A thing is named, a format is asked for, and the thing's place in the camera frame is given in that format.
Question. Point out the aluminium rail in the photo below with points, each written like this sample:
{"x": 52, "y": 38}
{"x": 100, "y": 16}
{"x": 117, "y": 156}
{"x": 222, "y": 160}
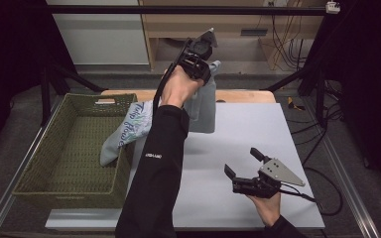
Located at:
{"x": 10, "y": 178}
{"x": 347, "y": 185}

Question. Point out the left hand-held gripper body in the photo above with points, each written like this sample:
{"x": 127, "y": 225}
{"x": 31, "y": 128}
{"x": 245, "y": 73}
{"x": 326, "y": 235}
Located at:
{"x": 196, "y": 56}

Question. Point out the yellow and black tool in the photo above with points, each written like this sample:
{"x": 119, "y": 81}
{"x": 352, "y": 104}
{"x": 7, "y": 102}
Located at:
{"x": 293, "y": 104}

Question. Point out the white table mat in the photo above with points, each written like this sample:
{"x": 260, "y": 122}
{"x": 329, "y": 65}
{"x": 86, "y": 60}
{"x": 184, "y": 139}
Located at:
{"x": 244, "y": 158}

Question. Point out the white power adapter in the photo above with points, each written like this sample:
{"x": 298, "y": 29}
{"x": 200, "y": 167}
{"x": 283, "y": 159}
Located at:
{"x": 332, "y": 7}

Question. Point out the green woven basket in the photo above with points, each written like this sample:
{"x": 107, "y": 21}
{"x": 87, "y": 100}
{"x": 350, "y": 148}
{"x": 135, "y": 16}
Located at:
{"x": 74, "y": 148}

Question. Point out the black metal frame bar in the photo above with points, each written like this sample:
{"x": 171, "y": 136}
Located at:
{"x": 185, "y": 10}

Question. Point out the white cabinet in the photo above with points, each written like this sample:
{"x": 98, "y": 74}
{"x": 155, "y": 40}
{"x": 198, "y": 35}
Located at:
{"x": 101, "y": 33}

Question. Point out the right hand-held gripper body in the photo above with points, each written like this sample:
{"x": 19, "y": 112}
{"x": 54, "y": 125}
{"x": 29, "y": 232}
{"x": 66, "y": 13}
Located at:
{"x": 267, "y": 180}

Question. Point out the black stand leg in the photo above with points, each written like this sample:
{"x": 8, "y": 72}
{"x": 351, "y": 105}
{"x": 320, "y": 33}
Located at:
{"x": 59, "y": 82}
{"x": 306, "y": 82}

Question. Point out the person's left hand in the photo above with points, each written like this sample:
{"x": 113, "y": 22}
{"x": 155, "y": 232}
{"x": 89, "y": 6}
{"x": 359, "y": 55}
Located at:
{"x": 179, "y": 88}

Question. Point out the light grey printed shirt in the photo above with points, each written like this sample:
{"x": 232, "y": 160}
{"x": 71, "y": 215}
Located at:
{"x": 165, "y": 112}

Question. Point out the wooden desk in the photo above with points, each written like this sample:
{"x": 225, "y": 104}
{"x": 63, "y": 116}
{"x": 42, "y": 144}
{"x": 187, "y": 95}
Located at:
{"x": 225, "y": 26}

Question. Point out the person's right hand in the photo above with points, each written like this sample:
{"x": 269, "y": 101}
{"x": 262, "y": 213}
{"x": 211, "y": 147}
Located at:
{"x": 267, "y": 209}

